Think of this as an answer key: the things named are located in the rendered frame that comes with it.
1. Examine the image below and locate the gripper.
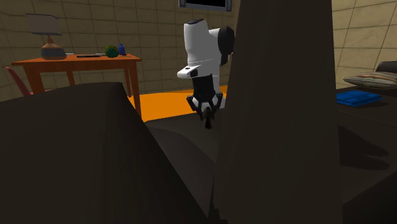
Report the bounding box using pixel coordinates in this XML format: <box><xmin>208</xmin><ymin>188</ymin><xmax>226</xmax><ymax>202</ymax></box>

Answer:
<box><xmin>186</xmin><ymin>73</ymin><xmax>224</xmax><ymax>130</ymax></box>

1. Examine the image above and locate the orange rug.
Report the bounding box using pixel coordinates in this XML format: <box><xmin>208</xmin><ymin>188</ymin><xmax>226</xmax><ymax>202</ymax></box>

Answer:
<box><xmin>127</xmin><ymin>85</ymin><xmax>229</xmax><ymax>123</ymax></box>

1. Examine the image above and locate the dark brown bed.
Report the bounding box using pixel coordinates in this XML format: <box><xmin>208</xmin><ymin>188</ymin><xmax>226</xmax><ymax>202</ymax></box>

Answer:
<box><xmin>144</xmin><ymin>85</ymin><xmax>397</xmax><ymax>224</ymax></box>

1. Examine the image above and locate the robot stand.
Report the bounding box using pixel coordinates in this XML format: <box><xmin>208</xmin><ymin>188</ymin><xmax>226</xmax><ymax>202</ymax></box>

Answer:
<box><xmin>213</xmin><ymin>0</ymin><xmax>344</xmax><ymax>224</ymax></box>

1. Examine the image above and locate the grey framed window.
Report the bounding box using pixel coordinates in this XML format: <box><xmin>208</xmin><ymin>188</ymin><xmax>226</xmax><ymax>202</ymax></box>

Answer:
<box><xmin>178</xmin><ymin>0</ymin><xmax>233</xmax><ymax>13</ymax></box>

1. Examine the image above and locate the green round plant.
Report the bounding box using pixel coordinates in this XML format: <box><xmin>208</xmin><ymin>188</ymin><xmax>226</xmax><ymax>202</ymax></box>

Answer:
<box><xmin>104</xmin><ymin>45</ymin><xmax>120</xmax><ymax>59</ymax></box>

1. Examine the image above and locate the orange wooden desk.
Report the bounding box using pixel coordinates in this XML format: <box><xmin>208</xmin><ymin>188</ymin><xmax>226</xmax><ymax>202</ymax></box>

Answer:
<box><xmin>11</xmin><ymin>53</ymin><xmax>143</xmax><ymax>118</ymax></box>

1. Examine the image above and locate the dark brown block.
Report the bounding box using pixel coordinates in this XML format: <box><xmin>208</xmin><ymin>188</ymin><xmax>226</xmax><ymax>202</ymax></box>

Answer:
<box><xmin>0</xmin><ymin>81</ymin><xmax>209</xmax><ymax>224</ymax></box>

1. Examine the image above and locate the blue folded cloth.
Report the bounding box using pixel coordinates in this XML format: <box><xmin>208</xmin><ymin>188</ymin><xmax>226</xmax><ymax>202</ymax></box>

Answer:
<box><xmin>336</xmin><ymin>90</ymin><xmax>383</xmax><ymax>108</ymax></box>

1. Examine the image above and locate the table lamp with grey shade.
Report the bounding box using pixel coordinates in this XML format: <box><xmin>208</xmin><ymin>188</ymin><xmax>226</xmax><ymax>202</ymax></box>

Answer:
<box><xmin>25</xmin><ymin>13</ymin><xmax>67</xmax><ymax>61</ymax></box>

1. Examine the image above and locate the striped grey pillow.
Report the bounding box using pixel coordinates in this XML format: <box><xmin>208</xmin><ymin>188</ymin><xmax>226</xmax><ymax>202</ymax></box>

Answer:
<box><xmin>342</xmin><ymin>71</ymin><xmax>397</xmax><ymax>90</ymax></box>

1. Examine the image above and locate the dark rounded cushion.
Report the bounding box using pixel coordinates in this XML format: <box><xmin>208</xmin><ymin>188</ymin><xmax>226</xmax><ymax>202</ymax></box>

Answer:
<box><xmin>375</xmin><ymin>60</ymin><xmax>397</xmax><ymax>74</ymax></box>

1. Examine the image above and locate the red chair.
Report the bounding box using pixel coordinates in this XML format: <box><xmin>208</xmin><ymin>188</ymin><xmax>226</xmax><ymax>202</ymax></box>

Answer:
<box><xmin>4</xmin><ymin>66</ymin><xmax>53</xmax><ymax>97</ymax></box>

